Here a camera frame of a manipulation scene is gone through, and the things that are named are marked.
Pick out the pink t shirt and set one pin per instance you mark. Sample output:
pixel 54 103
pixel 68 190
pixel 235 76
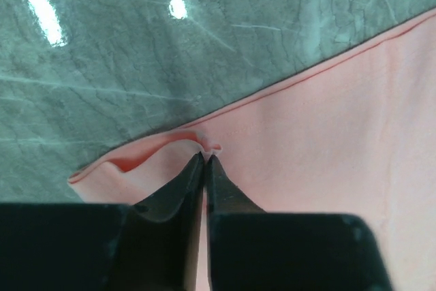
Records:
pixel 354 134

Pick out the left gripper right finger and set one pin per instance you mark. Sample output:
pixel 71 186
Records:
pixel 251 249

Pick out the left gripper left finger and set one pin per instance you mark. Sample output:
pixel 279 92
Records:
pixel 150 245

